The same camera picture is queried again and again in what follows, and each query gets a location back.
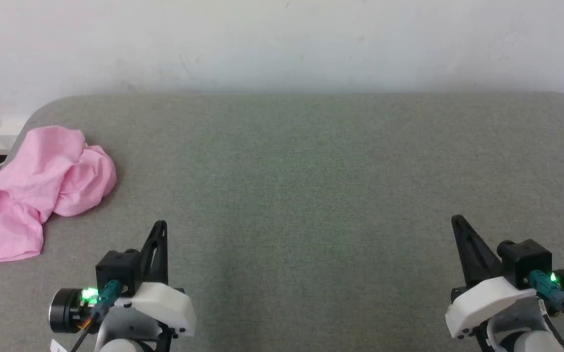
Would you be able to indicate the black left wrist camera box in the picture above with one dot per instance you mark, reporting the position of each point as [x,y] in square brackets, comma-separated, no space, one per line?
[116,271]

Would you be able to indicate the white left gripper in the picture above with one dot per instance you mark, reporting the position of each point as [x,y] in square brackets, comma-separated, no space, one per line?
[164,305]

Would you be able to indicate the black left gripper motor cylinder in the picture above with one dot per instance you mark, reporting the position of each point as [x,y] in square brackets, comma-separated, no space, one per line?
[67,310]

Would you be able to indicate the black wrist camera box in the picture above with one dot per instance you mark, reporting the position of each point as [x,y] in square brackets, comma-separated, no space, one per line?
[526,261]
[116,271]

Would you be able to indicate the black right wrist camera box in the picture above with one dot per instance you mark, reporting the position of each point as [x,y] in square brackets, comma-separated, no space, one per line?
[526,261]

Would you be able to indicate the pink cloth shorts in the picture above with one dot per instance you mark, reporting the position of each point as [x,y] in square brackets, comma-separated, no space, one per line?
[42,176]

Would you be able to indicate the grey fabric sofa cushion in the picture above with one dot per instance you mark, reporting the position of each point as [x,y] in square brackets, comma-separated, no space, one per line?
[311,195]

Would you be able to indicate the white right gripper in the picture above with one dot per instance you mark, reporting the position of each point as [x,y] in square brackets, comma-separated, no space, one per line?
[482,303]

